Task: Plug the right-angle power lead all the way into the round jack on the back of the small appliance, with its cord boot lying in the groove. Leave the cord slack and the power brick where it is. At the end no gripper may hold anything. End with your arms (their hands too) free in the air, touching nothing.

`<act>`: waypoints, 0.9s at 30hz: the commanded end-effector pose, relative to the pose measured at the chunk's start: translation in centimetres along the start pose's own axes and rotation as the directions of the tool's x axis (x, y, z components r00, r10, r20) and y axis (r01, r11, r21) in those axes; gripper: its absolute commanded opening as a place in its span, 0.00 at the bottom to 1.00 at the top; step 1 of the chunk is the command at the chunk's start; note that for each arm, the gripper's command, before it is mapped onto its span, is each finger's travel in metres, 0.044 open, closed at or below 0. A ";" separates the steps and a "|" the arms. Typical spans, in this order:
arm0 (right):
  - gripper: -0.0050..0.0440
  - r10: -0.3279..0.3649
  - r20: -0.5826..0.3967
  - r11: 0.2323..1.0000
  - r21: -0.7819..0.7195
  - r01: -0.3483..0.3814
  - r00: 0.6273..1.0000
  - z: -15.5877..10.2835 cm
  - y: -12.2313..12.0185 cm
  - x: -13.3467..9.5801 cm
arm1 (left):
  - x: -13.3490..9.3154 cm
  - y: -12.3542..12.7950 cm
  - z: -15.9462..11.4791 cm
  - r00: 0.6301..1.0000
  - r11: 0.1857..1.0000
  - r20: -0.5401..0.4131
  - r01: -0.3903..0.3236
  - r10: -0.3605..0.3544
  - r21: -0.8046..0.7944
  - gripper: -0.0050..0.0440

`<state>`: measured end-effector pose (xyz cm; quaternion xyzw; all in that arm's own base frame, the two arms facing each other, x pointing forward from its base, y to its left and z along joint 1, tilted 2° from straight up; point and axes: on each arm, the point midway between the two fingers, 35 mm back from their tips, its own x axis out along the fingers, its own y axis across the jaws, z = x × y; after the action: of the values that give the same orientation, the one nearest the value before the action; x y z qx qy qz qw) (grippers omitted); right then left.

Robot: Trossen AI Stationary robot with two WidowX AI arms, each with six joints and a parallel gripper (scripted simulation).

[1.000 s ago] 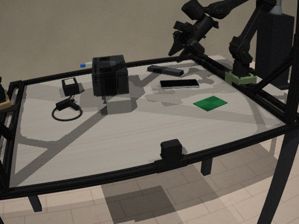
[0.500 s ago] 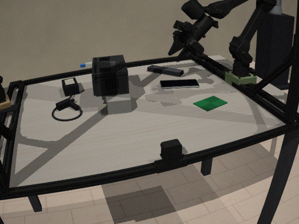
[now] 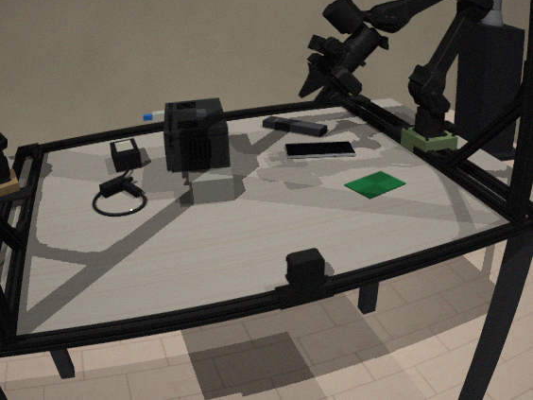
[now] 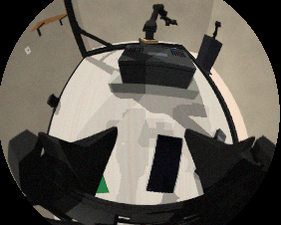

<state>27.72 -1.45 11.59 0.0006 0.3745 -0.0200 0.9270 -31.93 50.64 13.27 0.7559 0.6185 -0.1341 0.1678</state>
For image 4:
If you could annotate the flat green square pad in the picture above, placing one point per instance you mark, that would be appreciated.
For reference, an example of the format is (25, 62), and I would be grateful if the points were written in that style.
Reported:
(102, 187)

